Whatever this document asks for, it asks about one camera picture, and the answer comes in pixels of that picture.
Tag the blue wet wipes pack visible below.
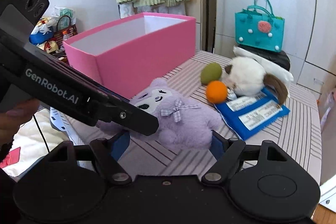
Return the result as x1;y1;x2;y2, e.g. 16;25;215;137
214;88;290;141

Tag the purple plush toy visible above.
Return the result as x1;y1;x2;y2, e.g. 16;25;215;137
96;77;224;151

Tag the orange plush ball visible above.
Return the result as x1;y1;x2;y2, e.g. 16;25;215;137
206;81;228;104

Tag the green plush ball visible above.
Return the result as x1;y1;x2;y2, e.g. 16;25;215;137
201;63;222;85

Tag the white brown plush dog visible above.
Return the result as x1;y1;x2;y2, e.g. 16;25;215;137
224;56;288;106

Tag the white tissue pack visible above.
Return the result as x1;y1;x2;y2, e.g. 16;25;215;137
233;46;294;90

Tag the person's left hand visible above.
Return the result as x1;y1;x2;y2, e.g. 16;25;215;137
0;99;40;145

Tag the flower bouquet blue wrap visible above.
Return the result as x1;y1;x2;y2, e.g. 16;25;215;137
29;16;58;45

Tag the woven basket bag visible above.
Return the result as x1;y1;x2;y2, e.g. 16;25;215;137
53;15;78;48

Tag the plastic water bottle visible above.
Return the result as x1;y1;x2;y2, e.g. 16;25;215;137
62;30;70;45

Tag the pink cardboard storage box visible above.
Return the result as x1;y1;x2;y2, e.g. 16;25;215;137
63;13;196;99

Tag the black suitcase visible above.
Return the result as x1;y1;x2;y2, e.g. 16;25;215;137
238;45;290;71

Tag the pink paper shopping bag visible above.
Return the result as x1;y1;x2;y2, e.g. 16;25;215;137
318;88;335;131

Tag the teal felt tote bag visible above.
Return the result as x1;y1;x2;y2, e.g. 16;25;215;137
235;0;285;52

